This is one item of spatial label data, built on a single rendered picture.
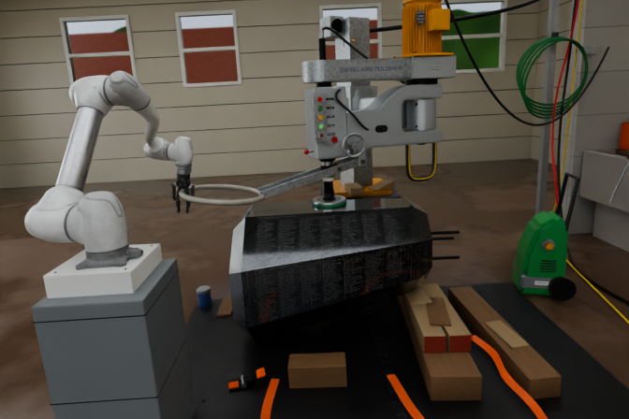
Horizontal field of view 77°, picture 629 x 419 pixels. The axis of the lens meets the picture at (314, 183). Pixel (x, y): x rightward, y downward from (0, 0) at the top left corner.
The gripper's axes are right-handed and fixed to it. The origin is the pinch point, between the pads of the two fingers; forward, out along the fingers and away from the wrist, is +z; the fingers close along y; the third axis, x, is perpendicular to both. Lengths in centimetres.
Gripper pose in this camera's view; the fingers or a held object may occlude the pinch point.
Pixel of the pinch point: (182, 207)
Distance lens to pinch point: 246.7
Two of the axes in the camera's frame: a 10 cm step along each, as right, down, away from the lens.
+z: -0.7, 9.8, 1.8
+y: 10.0, 0.6, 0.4
